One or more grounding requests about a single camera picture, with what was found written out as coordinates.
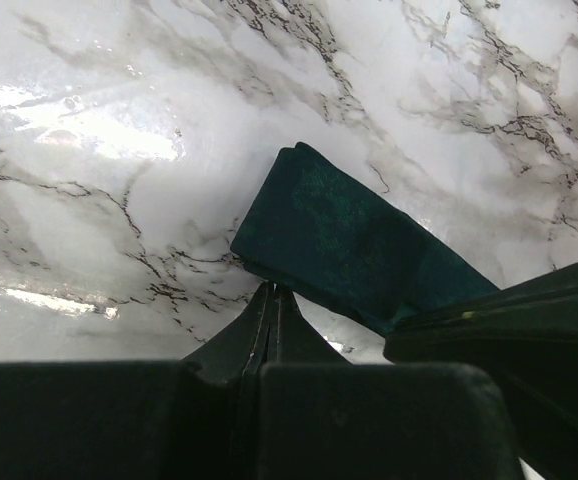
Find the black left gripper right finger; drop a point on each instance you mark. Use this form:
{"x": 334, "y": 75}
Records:
{"x": 321, "y": 417}

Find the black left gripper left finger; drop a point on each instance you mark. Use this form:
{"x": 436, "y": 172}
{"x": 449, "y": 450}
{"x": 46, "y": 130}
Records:
{"x": 174, "y": 419}

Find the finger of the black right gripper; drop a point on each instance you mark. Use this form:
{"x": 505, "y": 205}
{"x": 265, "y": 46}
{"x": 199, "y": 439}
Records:
{"x": 526, "y": 339}

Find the dark green tie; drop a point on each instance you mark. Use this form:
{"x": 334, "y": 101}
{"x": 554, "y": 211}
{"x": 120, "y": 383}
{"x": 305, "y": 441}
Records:
{"x": 319, "y": 232}

